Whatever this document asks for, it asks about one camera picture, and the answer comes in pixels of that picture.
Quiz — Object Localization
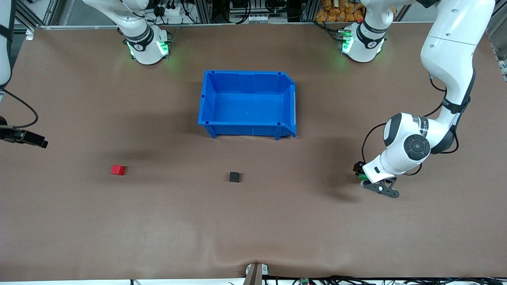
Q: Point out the blue plastic storage bin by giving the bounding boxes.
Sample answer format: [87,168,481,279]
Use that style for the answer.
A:
[198,70,297,140]

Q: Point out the metal table edge clamp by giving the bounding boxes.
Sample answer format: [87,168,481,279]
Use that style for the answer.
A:
[242,262,269,285]

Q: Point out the orange bagged items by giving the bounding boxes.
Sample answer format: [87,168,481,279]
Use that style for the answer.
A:
[315,0,366,23]

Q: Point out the white terminal block device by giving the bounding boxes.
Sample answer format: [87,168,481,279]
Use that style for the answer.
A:
[229,0,288,24]

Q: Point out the white power strip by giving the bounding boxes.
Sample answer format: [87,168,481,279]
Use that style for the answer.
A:
[152,0,191,19]

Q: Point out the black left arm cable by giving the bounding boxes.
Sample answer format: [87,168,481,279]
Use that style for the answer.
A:
[360,73,461,177]

